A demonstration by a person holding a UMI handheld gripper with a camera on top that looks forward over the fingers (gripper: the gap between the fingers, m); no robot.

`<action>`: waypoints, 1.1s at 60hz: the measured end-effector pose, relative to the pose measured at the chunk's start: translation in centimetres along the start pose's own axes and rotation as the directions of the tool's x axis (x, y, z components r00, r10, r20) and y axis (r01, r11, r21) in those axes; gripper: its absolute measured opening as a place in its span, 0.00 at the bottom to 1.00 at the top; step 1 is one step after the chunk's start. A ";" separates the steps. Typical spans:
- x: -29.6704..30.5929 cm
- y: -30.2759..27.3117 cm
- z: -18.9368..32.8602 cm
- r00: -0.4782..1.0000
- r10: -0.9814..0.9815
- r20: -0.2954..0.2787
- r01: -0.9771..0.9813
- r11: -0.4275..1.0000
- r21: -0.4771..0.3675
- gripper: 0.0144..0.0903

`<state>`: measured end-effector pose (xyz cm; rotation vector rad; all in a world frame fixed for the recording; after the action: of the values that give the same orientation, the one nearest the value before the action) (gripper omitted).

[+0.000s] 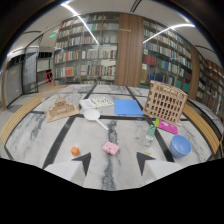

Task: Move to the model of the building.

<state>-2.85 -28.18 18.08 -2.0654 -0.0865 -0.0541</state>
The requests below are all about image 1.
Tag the large wooden lattice building model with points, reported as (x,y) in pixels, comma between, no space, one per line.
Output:
(165,102)

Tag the orange cube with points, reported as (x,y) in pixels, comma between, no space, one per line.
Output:
(75,151)

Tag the small yellow-green object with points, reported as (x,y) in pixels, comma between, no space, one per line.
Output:
(156,122)

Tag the blue folder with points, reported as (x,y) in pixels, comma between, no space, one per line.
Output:
(128,107)

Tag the bookshelf with books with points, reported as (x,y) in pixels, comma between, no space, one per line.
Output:
(86,50)
(168,56)

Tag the white magnifying glass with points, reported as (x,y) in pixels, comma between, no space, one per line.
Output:
(94,117)

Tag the pink building block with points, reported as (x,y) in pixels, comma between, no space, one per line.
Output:
(110,148)

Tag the glass door partition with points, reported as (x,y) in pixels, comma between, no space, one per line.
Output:
(30,69)

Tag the red chair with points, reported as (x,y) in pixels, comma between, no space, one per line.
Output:
(49,77)

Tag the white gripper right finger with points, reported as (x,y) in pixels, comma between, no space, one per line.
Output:
(160,169)

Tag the clear bottle with green label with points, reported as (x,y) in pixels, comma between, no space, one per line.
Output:
(149,134)

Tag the small wooden castle model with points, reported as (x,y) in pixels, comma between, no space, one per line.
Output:
(61,108)

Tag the wooden pillar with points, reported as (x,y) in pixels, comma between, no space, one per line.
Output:
(128,50)

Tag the blue bowl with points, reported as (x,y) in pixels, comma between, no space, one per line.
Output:
(180,146)

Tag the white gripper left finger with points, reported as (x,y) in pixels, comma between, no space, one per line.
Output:
(65,169)

